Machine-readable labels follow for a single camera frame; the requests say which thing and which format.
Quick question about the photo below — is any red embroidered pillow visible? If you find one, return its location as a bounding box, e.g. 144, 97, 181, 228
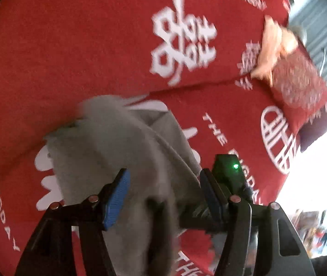
271, 46, 327, 134

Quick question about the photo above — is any grey small garment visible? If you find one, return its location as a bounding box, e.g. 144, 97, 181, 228
46, 96, 204, 275

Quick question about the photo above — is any red printed bed cover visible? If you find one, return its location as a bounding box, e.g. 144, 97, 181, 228
0, 0, 289, 275

